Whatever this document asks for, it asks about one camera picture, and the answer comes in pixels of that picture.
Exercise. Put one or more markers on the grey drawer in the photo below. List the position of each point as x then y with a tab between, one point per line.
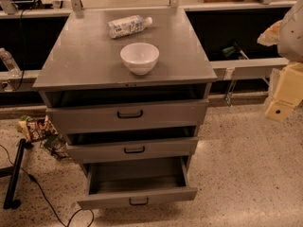
133	150
137	183
126	117

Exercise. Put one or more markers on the grey top drawer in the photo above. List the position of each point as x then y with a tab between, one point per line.
126	117

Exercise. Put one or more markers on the dark packet on floor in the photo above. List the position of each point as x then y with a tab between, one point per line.
56	146

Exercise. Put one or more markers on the plastic water bottle with label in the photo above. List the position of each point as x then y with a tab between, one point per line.
128	26

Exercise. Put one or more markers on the black stand leg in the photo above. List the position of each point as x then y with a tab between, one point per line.
13	171

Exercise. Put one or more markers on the grey middle drawer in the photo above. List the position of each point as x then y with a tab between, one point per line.
133	150

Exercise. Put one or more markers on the metal bracket under rail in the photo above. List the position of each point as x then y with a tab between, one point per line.
232	83

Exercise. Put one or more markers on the snack bag on floor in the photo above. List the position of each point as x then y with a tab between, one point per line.
35	129

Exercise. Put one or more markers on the grey drawer cabinet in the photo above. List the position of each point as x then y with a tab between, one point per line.
139	97

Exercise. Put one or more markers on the clear plastic bottle at left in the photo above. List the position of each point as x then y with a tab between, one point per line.
10	63

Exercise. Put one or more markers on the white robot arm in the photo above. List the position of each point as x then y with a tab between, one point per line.
287	34

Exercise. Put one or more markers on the white ceramic bowl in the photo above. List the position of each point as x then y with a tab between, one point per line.
139	58

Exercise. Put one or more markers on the green-handled tool behind rail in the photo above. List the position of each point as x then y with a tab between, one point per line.
228	51

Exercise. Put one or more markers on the grey metal rail frame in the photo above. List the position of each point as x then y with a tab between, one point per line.
246	65

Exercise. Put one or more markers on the grey bottom drawer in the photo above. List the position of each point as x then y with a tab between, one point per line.
137	183

